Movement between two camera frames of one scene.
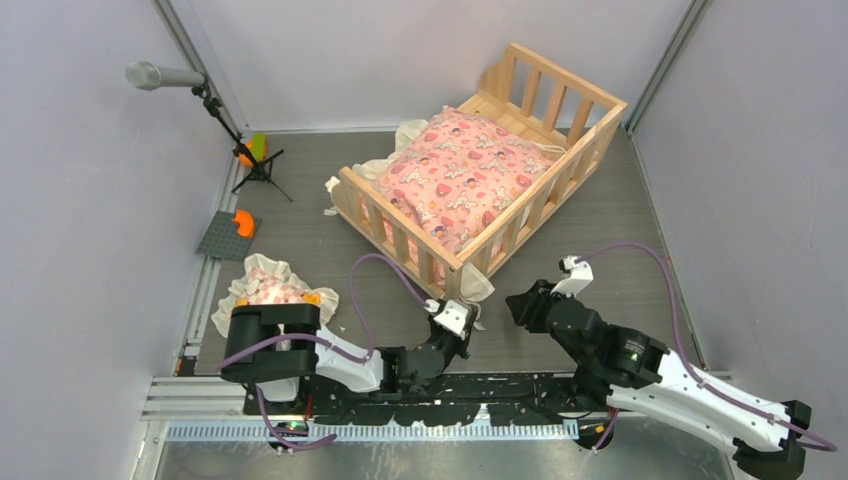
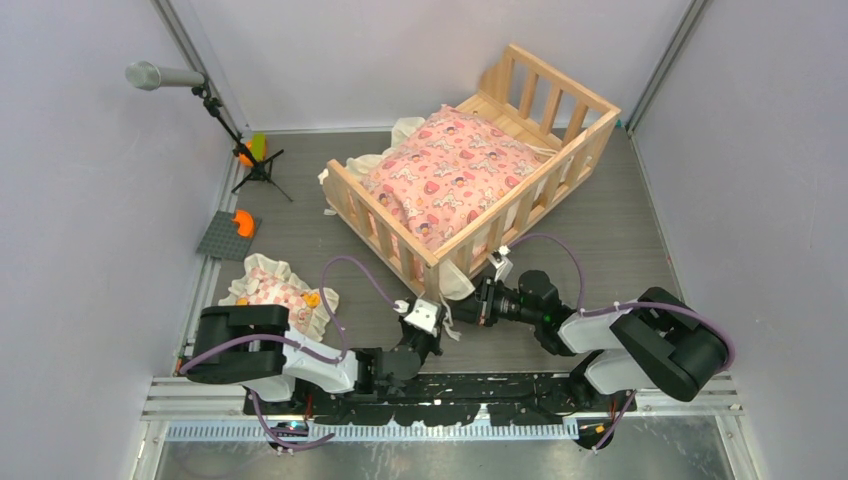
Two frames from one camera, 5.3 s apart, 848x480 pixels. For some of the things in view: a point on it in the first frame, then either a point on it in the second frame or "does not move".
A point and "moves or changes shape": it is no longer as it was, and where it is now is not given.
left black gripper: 462,344 → 435,340
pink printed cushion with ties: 451,175 moves or changes shape
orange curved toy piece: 246,223 does not move
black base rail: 533,398 does not move
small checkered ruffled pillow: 270,282 does not move
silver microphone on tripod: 149,76 does not move
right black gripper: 527,305 → 478,308
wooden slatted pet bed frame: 528,97 does not move
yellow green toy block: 258,148 does not move
